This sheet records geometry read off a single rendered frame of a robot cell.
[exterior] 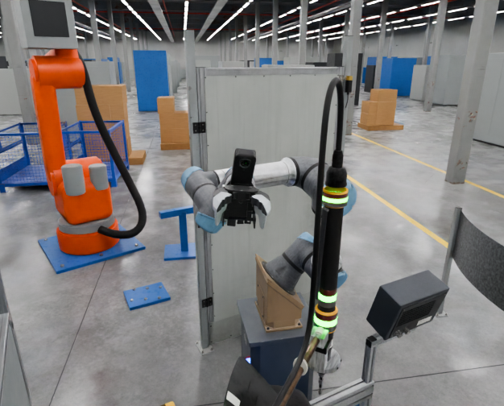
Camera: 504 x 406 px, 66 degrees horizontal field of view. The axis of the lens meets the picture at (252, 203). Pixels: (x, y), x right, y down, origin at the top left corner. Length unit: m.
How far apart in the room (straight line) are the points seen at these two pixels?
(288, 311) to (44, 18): 3.54
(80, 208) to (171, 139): 5.78
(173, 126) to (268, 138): 7.35
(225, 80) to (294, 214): 1.12
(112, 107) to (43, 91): 4.21
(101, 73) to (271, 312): 9.97
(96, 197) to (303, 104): 2.62
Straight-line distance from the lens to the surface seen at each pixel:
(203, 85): 2.45
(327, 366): 0.84
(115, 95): 8.54
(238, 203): 0.82
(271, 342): 1.63
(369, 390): 1.74
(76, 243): 4.65
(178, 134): 9.96
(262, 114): 2.64
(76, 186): 4.39
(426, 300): 1.60
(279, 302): 1.60
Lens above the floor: 2.02
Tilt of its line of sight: 20 degrees down
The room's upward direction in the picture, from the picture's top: straight up
